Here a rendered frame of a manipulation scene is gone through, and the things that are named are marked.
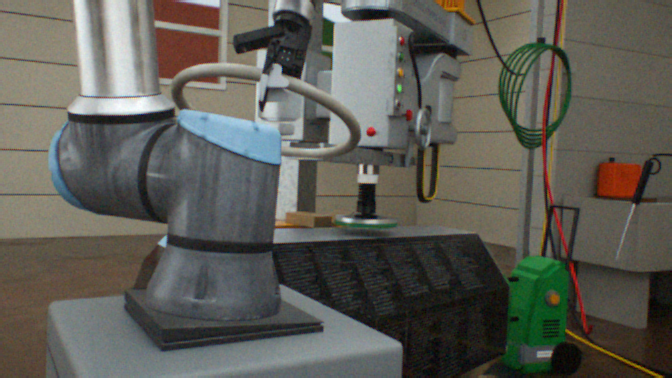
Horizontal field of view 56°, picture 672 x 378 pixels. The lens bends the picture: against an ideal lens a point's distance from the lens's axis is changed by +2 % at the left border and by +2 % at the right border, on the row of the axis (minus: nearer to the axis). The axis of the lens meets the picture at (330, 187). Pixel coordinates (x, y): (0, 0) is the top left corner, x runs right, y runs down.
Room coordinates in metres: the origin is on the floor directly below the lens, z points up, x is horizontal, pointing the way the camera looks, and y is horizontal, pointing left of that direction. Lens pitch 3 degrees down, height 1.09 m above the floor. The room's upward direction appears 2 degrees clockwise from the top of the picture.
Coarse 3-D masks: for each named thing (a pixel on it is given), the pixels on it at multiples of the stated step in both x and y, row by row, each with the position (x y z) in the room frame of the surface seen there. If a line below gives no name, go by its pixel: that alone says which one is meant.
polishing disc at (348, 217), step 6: (336, 216) 2.15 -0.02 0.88; (342, 216) 2.15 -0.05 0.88; (348, 216) 2.16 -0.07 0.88; (378, 216) 2.22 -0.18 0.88; (384, 216) 2.22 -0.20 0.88; (348, 222) 2.08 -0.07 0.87; (354, 222) 2.07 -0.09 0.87; (360, 222) 2.06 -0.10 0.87; (366, 222) 2.06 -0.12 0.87; (372, 222) 2.06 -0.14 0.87; (378, 222) 2.07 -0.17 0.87; (384, 222) 2.08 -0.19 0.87; (390, 222) 2.10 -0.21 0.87
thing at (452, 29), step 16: (352, 0) 2.07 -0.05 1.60; (368, 0) 2.04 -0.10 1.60; (384, 0) 2.05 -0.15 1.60; (400, 0) 2.08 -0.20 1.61; (416, 0) 2.21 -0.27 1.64; (432, 0) 2.37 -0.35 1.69; (352, 16) 2.17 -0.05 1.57; (368, 16) 2.13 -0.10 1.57; (384, 16) 2.14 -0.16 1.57; (400, 16) 2.15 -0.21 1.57; (416, 16) 2.22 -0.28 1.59; (432, 16) 2.37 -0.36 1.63; (448, 16) 2.55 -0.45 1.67; (416, 32) 2.40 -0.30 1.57; (432, 32) 2.40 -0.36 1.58; (448, 32) 2.57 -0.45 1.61; (464, 32) 2.72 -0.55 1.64; (416, 48) 2.70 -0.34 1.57; (432, 48) 2.66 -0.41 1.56; (448, 48) 2.67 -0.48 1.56; (464, 48) 2.74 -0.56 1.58
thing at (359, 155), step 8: (288, 144) 1.79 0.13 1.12; (296, 144) 1.82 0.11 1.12; (304, 144) 1.86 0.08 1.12; (328, 144) 1.76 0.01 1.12; (352, 152) 1.90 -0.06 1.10; (360, 152) 1.96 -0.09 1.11; (368, 152) 2.01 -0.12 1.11; (376, 152) 2.07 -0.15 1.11; (384, 152) 2.14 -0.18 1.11; (312, 160) 1.91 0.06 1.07; (320, 160) 1.83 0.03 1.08; (328, 160) 1.76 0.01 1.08; (336, 160) 1.81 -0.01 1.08; (344, 160) 1.86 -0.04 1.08; (352, 160) 1.91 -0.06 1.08; (360, 160) 1.96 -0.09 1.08; (368, 160) 2.02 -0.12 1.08; (376, 160) 2.08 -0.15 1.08; (384, 160) 2.14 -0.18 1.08; (392, 160) 2.18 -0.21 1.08; (400, 160) 2.28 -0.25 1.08
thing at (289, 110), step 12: (312, 72) 2.81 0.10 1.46; (324, 72) 2.82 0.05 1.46; (312, 84) 2.81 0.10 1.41; (324, 84) 2.81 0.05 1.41; (288, 96) 2.78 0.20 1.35; (300, 96) 2.78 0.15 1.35; (276, 108) 2.79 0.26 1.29; (288, 108) 2.78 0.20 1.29; (312, 108) 2.81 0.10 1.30; (324, 108) 2.81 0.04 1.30; (264, 120) 2.85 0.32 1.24; (276, 120) 2.80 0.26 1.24; (288, 120) 2.79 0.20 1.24; (312, 120) 2.83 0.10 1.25; (324, 120) 2.88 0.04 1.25
